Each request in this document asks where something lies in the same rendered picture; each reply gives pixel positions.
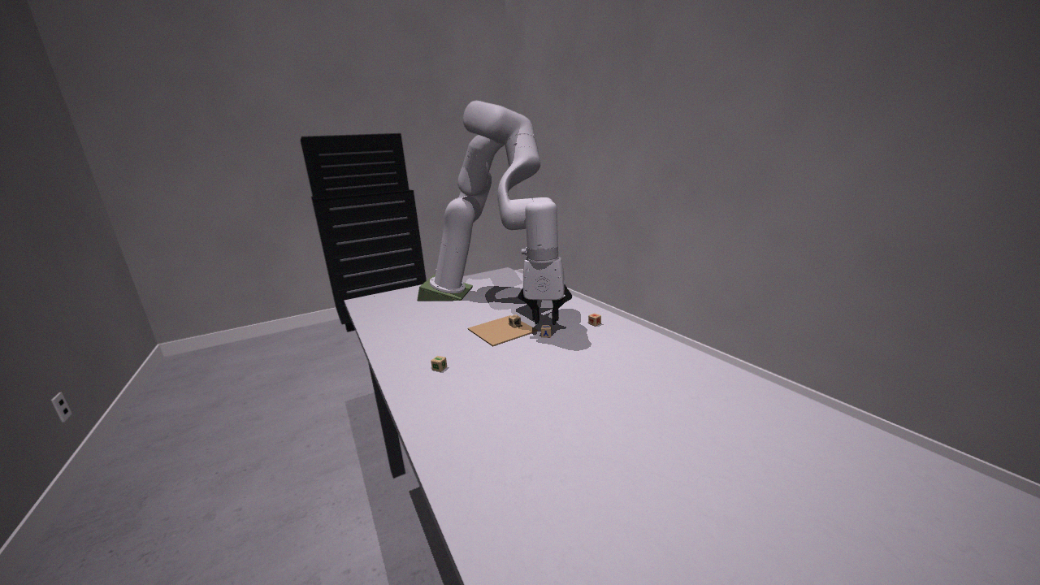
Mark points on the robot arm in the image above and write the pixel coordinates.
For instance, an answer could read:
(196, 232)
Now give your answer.
(496, 126)

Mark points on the tan flat square mat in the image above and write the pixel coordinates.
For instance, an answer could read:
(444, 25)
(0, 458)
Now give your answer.
(499, 331)

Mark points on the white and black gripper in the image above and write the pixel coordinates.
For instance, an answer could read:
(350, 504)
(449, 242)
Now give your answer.
(542, 280)

